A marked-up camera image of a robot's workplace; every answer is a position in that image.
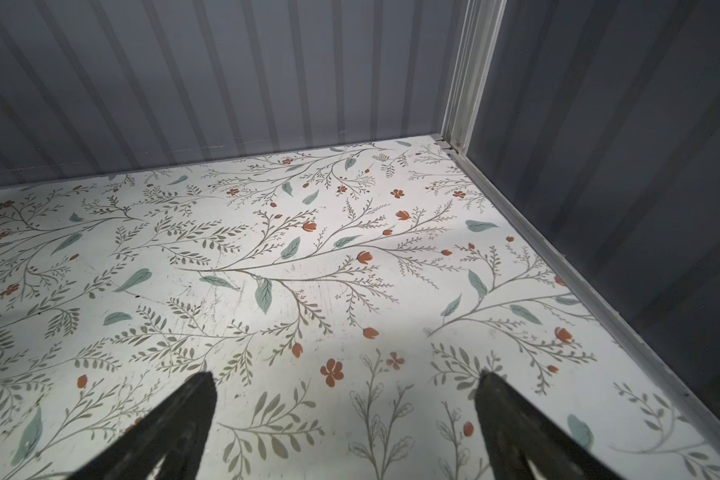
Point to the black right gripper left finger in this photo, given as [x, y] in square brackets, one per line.
[170, 440]

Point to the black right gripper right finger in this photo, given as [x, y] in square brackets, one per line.
[522, 442]

